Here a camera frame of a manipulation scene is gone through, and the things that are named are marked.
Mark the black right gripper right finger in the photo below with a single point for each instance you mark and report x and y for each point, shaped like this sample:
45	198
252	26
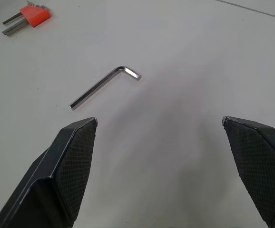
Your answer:
261	166

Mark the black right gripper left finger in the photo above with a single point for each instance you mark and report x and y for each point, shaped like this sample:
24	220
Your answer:
56	171

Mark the silver hex key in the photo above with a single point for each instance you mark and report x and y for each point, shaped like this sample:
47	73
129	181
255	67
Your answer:
104	86

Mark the hex key set orange holder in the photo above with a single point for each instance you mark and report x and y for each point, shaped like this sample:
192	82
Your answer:
35	15

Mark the grey metal hex key ends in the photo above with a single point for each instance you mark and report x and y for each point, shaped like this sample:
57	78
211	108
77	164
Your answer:
36	4

